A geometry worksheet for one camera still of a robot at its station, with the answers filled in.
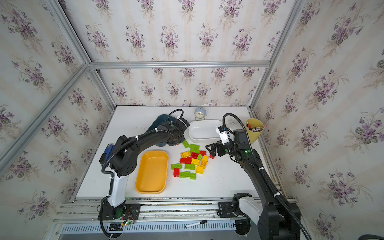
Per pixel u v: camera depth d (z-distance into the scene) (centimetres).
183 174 85
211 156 92
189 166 88
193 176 84
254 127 95
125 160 51
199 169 86
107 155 90
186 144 98
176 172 84
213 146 70
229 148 68
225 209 73
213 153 71
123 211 68
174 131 68
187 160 89
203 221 70
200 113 108
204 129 103
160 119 108
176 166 88
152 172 86
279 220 43
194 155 92
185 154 93
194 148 96
